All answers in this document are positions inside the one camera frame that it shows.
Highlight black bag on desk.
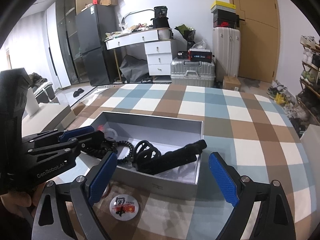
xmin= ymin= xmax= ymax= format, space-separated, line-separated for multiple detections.
xmin=151 ymin=6 xmax=170 ymax=29

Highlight red white round badge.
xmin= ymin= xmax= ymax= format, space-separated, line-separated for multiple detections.
xmin=110 ymin=194 xmax=139 ymax=221

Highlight grey cardboard box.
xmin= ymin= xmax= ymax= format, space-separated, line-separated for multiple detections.
xmin=81 ymin=112 xmax=207 ymax=200

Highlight small cardboard box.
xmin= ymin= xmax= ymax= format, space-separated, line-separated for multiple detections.
xmin=222 ymin=76 xmax=241 ymax=91

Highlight white upright suitcase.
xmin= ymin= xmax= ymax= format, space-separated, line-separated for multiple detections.
xmin=213 ymin=27 xmax=241 ymax=82

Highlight white desk with drawers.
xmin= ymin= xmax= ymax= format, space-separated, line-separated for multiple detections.
xmin=105 ymin=28 xmax=177 ymax=76

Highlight wooden door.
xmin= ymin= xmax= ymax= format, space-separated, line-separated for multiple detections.
xmin=229 ymin=0 xmax=280 ymax=83

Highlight dark grey refrigerator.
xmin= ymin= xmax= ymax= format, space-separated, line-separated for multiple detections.
xmin=75 ymin=4 xmax=118 ymax=86

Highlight black red box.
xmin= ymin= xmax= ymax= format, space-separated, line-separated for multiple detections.
xmin=188 ymin=49 xmax=213 ymax=63

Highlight black fabric hair accessory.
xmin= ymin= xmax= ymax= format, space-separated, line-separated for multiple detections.
xmin=133 ymin=140 xmax=207 ymax=175

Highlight stacked shoe boxes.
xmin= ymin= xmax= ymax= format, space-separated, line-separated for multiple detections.
xmin=210 ymin=0 xmax=240 ymax=29

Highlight small black hair claw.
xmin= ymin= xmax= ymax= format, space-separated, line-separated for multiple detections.
xmin=132 ymin=140 xmax=161 ymax=167

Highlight shoe rack with shoes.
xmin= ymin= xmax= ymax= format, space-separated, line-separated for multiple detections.
xmin=297 ymin=35 xmax=320 ymax=125

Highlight silver lying suitcase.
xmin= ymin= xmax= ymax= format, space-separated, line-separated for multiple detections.
xmin=170 ymin=58 xmax=215 ymax=88

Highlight glass door wardrobe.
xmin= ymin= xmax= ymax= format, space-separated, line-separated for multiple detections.
xmin=46 ymin=0 xmax=92 ymax=88

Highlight green flower bouquet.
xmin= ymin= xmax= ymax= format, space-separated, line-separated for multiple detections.
xmin=175 ymin=24 xmax=196 ymax=50

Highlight person's left hand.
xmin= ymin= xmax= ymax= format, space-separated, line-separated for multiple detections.
xmin=1 ymin=183 xmax=46 ymax=218

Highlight black spiral hair tie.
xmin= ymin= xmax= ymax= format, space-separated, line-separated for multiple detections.
xmin=109 ymin=139 xmax=136 ymax=166

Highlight checkered bed blanket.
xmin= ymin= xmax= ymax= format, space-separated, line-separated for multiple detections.
xmin=71 ymin=84 xmax=319 ymax=239

